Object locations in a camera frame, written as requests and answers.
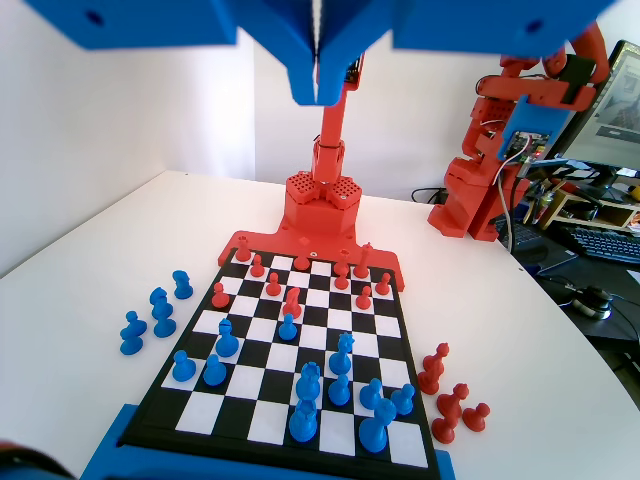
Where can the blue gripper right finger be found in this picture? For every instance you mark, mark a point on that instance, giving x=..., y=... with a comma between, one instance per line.
x=340, y=45

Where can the red chess piece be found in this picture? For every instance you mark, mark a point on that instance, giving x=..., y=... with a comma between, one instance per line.
x=430, y=382
x=341, y=265
x=440, y=356

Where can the red round game piece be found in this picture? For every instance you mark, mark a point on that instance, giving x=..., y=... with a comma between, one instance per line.
x=452, y=402

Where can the blue base plate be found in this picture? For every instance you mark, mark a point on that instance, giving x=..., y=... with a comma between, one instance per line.
x=107, y=450

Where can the black keyboard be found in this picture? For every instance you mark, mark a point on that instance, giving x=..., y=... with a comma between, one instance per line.
x=605, y=245

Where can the red base plate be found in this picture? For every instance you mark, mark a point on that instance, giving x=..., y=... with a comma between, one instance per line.
x=272, y=241

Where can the wooden monitor riser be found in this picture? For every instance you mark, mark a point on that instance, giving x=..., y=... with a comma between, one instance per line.
x=575, y=200

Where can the camera circuit board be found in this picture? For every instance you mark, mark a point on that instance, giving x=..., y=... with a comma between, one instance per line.
x=353, y=67

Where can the dark laptop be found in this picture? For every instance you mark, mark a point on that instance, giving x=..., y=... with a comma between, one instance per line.
x=525, y=235

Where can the computer monitor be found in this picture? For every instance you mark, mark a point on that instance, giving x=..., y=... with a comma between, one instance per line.
x=600, y=100

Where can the black and white chessboard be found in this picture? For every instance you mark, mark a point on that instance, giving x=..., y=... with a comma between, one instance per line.
x=280, y=360

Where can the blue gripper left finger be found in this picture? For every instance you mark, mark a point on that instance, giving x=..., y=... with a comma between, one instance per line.
x=290, y=45

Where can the red chess queen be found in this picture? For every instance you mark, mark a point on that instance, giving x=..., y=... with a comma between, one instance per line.
x=300, y=262

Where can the red robot arm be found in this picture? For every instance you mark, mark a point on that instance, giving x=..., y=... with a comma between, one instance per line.
x=330, y=125

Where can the blue chess knight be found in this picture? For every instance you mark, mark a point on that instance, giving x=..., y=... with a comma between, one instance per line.
x=158, y=296
x=182, y=286

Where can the red chess king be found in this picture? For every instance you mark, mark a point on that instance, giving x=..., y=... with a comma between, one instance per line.
x=363, y=265

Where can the blue chess bishop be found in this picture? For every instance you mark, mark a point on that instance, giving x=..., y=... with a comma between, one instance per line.
x=225, y=342

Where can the black computer mouse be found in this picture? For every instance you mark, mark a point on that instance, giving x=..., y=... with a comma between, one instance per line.
x=592, y=300

